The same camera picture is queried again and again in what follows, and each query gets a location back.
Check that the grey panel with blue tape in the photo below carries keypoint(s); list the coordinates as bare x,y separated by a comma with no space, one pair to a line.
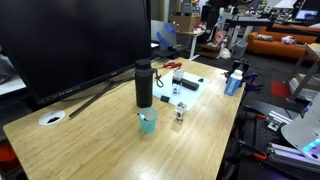
166,36

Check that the red floor object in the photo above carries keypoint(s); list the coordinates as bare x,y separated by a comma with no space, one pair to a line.
280,89

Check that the black monitor stand leg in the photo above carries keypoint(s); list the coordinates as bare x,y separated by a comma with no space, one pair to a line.
90,101

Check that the orange sofa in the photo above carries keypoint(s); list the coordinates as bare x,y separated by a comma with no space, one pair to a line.
276,48

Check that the white board mat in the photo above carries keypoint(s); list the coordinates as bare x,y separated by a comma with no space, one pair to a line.
193,96

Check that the white plastic bag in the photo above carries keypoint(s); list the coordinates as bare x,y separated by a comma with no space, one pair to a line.
225,53

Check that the silver aluminium rails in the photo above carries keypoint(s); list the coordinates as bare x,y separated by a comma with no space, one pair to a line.
290,154

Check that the cardboard box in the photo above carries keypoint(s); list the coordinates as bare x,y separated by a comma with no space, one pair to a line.
185,23

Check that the lit laptop screen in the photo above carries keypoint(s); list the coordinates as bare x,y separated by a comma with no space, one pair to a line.
306,14

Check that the large black monitor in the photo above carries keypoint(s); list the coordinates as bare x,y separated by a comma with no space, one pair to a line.
66,40

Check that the black tape piece right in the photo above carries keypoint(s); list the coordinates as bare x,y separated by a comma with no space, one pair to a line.
165,98

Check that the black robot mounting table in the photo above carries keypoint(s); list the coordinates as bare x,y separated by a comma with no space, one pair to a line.
253,133

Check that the tall transparent grinder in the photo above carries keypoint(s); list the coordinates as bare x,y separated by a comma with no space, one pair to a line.
177,87

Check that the blue spring clamp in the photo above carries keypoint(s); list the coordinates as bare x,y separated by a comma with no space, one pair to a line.
255,87

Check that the black tape piece top-left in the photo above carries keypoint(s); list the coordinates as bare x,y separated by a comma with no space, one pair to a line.
201,80

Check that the grey waste bin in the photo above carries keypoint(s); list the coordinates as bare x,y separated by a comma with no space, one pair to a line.
239,50

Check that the black and white marker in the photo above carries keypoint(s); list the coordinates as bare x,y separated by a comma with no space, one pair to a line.
142,116

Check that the teal plastic cup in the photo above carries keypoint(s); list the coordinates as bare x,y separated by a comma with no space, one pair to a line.
148,126

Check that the black table clamp mount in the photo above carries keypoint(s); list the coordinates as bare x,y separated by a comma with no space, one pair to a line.
240,65

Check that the black felt eraser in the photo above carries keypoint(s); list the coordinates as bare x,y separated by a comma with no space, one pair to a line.
190,85

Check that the blue and white carton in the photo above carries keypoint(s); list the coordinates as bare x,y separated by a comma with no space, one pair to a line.
232,85

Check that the silver aluminium bracket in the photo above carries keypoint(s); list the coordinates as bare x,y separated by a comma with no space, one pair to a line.
278,120

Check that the wooden side desk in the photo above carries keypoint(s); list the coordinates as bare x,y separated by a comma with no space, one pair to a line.
311,53

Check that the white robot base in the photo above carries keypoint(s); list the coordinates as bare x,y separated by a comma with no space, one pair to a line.
300,131

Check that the black water bottle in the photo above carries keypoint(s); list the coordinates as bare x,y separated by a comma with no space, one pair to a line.
144,86

